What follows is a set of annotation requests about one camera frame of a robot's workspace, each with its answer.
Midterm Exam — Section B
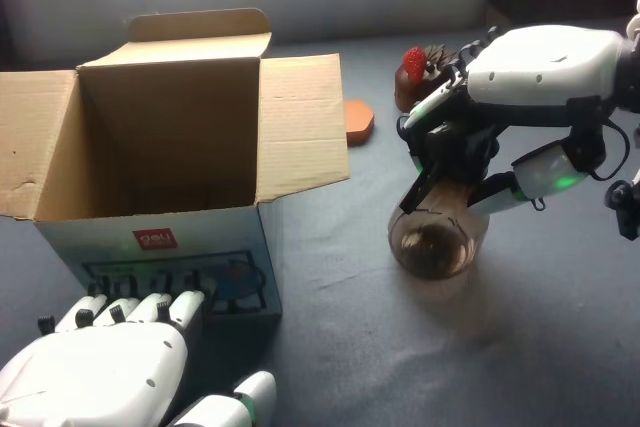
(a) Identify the right wrist camera, white bracket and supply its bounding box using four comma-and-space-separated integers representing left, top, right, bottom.
603, 124, 640, 243

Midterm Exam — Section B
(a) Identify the open cardboard box, globe print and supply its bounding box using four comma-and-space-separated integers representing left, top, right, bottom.
0, 7, 352, 324

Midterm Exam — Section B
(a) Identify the brown transparent glass flask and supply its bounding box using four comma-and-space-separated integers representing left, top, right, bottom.
389, 154, 489, 282

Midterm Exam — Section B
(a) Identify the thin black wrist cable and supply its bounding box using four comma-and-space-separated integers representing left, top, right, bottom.
588, 119, 632, 182

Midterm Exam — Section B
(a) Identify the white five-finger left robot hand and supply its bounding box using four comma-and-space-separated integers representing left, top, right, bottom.
0, 271, 279, 427

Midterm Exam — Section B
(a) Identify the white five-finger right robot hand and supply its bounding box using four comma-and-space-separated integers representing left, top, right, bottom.
397, 24, 626, 217

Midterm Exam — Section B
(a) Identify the chocolate cake toy with strawberry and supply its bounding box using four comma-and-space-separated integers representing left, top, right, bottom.
393, 44, 470, 113

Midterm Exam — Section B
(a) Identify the flat brown octagonal block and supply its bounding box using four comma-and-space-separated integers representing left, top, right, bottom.
343, 98, 376, 148

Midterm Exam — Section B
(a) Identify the grey-blue table cloth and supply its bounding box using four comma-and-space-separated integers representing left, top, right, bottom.
0, 26, 640, 427

